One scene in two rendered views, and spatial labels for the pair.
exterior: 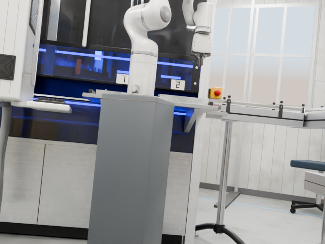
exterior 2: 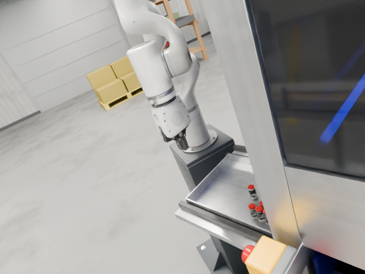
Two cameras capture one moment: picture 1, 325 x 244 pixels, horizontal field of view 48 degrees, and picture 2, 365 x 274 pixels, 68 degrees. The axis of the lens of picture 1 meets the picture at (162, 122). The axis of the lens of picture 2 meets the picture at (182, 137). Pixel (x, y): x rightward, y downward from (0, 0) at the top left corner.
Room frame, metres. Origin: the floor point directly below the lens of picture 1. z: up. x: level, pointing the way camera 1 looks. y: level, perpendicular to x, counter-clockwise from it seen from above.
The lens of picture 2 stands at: (2.60, -0.55, 1.50)
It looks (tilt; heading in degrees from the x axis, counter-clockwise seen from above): 26 degrees down; 149
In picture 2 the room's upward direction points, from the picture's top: 23 degrees counter-clockwise
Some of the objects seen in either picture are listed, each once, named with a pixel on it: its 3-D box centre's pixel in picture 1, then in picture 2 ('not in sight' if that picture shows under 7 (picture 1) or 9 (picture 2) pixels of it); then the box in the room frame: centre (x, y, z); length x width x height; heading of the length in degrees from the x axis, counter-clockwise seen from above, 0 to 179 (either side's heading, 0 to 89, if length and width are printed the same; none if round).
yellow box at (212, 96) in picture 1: (215, 93); (272, 266); (2.34, -0.32, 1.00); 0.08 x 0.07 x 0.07; 4
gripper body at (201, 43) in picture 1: (201, 42); (169, 113); (1.95, -0.17, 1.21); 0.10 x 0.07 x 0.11; 94
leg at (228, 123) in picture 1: (224, 176); not in sight; (2.49, -0.45, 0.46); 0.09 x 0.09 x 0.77; 4
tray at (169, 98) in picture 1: (180, 101); (249, 190); (2.09, -0.09, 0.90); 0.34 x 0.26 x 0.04; 4
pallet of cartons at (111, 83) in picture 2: not in sight; (119, 81); (-2.90, 1.87, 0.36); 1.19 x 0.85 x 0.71; 71
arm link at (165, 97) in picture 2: (203, 31); (161, 95); (1.95, -0.17, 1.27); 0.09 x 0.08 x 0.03; 94
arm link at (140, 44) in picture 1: (141, 31); (183, 82); (1.66, 0.13, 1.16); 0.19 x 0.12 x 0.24; 49
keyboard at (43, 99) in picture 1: (53, 102); not in sight; (1.95, 0.59, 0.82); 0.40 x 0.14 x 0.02; 12
